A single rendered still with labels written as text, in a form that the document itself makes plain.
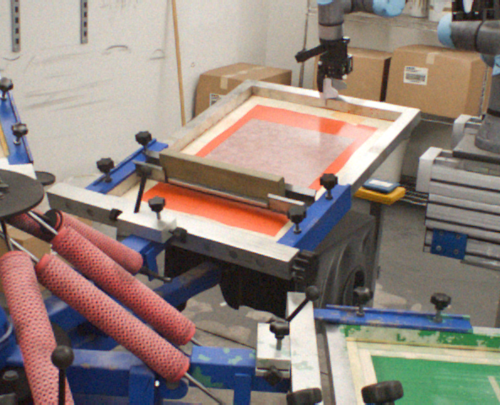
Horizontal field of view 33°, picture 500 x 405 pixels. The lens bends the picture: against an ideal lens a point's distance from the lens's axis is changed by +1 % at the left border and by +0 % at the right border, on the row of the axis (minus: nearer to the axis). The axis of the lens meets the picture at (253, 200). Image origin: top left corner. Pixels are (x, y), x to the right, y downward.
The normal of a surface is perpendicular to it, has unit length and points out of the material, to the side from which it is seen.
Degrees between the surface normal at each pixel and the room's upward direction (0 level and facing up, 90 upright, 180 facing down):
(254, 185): 105
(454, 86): 89
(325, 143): 16
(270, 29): 90
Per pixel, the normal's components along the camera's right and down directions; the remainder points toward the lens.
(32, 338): -0.13, -0.55
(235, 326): 0.07, -0.95
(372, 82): -0.40, 0.27
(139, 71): 0.85, 0.22
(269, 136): -0.07, -0.84
